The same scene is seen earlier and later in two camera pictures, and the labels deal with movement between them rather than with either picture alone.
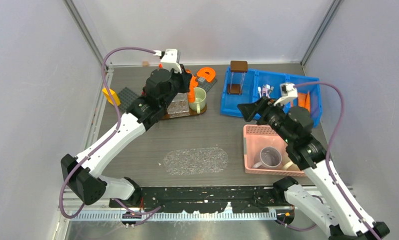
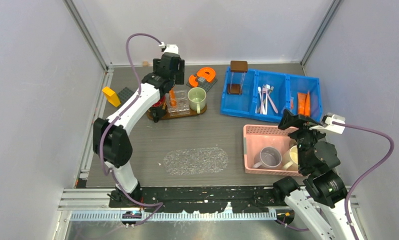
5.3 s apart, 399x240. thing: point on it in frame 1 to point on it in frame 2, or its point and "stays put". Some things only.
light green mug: (200, 102) stays put
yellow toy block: (116, 100) stays put
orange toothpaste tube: (193, 84) to (173, 102)
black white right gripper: (262, 107) to (304, 123)
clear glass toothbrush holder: (179, 106) stays put
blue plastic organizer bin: (238, 87) stays put
